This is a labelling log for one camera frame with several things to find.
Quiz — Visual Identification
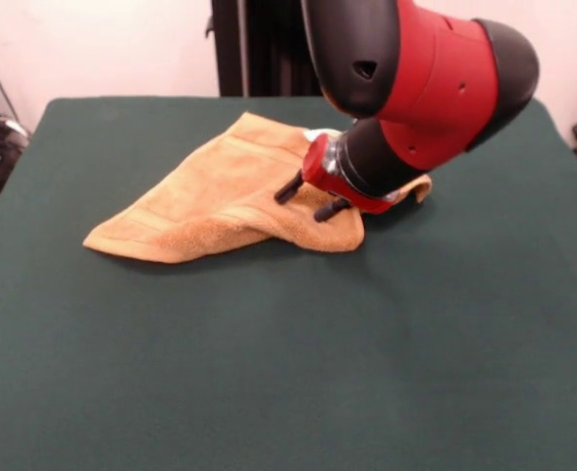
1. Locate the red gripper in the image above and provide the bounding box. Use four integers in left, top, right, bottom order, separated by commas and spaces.
274, 133, 393, 224

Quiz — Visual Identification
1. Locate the tan terry towel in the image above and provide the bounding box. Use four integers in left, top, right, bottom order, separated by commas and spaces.
81, 111, 433, 266

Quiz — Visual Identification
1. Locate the dark green table cloth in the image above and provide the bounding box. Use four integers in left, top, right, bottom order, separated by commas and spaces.
0, 95, 577, 471

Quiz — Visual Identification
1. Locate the black robot pedestal stand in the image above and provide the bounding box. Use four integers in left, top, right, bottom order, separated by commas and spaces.
204, 0, 325, 98

